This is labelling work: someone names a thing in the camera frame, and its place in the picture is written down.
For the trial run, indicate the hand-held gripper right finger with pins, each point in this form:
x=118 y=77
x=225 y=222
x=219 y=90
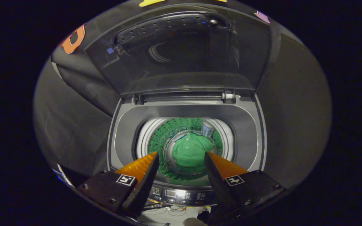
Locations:
x=220 y=188

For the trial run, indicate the dark washing machine lid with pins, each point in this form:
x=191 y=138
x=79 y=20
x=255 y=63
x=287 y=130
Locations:
x=184 y=69

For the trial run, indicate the black backdrop cloth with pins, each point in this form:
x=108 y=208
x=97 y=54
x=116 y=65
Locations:
x=74 y=119

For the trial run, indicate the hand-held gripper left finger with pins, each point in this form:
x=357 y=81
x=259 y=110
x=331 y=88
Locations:
x=143 y=191

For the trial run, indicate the green polo shirt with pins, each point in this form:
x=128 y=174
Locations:
x=190 y=153

